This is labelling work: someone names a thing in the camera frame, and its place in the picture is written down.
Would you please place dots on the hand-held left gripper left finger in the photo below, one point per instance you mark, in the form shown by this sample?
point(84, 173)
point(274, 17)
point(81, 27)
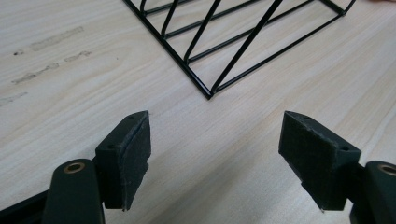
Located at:
point(124, 161)

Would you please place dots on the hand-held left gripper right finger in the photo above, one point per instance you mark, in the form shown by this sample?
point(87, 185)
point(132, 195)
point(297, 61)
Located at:
point(317, 161)

